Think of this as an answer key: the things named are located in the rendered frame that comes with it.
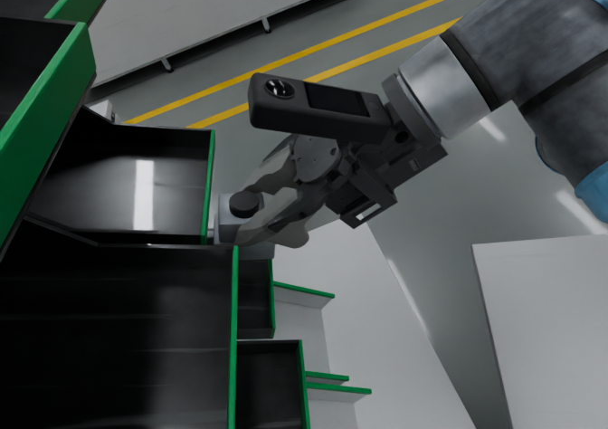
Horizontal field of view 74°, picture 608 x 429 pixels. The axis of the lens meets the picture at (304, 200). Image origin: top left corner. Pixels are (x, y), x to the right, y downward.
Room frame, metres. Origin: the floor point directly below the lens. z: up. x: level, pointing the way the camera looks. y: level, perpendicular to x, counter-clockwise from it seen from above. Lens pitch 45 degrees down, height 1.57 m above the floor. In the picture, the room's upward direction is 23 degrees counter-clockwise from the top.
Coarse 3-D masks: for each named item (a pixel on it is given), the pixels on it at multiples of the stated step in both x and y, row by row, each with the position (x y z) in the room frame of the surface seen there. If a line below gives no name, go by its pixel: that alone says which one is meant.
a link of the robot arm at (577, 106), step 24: (576, 72) 0.19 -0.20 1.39; (600, 72) 0.18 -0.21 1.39; (552, 96) 0.19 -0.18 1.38; (576, 96) 0.18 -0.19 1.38; (600, 96) 0.17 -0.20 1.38; (528, 120) 0.21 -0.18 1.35; (552, 120) 0.19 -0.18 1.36; (576, 120) 0.17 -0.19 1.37; (600, 120) 0.17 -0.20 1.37; (552, 144) 0.18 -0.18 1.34; (576, 144) 0.17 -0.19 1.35; (600, 144) 0.16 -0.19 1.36; (576, 168) 0.16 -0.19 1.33; (600, 168) 0.15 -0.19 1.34; (576, 192) 0.16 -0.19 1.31; (600, 192) 0.14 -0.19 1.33; (600, 216) 0.14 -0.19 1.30
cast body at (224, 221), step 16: (240, 192) 0.31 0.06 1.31; (224, 208) 0.30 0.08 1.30; (240, 208) 0.29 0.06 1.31; (256, 208) 0.29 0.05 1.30; (224, 224) 0.28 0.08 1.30; (240, 224) 0.28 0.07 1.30; (208, 240) 0.30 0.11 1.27; (224, 240) 0.28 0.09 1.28; (240, 256) 0.28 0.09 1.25; (256, 256) 0.28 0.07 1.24; (272, 256) 0.27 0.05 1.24
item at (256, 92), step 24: (264, 96) 0.27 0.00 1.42; (288, 96) 0.27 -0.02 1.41; (312, 96) 0.28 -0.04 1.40; (336, 96) 0.28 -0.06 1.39; (360, 96) 0.29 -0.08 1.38; (264, 120) 0.26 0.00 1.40; (288, 120) 0.26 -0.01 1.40; (312, 120) 0.26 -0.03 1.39; (336, 120) 0.26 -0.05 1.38; (360, 120) 0.25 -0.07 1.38; (384, 120) 0.25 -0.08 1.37
